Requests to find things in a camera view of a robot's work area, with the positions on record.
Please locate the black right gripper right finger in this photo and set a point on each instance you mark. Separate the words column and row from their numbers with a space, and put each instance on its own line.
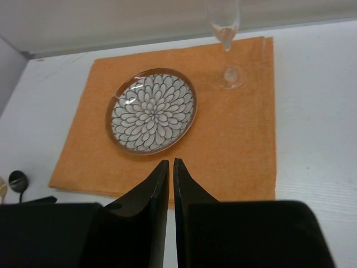
column 210, row 233

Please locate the clear wine glass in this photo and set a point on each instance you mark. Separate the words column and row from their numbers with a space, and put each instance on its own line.
column 224, row 19

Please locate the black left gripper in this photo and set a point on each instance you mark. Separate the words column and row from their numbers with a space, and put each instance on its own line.
column 45, row 200

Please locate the black spoon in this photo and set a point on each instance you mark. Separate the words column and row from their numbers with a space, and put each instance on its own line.
column 18, row 182

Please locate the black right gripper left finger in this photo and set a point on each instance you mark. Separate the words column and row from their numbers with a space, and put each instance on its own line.
column 128, row 232

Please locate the orange cloth placemat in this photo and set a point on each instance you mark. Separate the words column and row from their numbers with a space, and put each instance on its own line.
column 230, row 148

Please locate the gold fork green handle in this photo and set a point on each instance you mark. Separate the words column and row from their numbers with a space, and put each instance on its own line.
column 3, row 189

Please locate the floral patterned plate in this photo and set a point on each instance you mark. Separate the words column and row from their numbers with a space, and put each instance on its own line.
column 151, row 111

